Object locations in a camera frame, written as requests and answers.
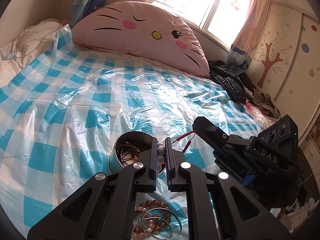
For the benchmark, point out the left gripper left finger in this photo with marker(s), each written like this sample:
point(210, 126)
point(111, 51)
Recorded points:
point(103, 207)

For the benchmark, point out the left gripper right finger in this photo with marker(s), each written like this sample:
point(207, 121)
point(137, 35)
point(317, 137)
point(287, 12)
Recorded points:
point(218, 206)

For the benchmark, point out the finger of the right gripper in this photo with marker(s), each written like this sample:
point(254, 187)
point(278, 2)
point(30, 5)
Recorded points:
point(215, 137)

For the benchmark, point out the silver metal bangle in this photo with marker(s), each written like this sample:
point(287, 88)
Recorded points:
point(158, 223)

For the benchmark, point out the pile of clothes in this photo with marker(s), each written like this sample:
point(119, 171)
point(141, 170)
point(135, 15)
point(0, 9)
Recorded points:
point(262, 108)

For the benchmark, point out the black puffy jacket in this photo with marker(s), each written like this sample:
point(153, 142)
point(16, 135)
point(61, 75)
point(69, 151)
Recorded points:
point(238, 87)

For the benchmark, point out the round metal tin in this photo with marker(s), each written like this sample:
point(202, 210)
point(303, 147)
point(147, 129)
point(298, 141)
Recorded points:
point(127, 149)

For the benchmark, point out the right pink curtain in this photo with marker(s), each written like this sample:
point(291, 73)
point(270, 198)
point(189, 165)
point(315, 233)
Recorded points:
point(243, 47)

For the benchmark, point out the wardrobe with tree decal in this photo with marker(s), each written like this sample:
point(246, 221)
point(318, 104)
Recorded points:
point(285, 65)

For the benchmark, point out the blue checkered plastic sheet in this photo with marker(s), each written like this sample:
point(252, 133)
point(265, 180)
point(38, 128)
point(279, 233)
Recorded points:
point(62, 114)

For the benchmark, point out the pink cat face pillow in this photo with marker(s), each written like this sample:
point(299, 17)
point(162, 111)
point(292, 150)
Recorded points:
point(143, 30)

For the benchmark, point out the white quilt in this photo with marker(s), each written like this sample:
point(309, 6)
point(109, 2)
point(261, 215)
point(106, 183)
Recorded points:
point(32, 42)

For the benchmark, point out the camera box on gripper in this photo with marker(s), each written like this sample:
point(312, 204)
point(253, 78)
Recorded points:
point(282, 136)

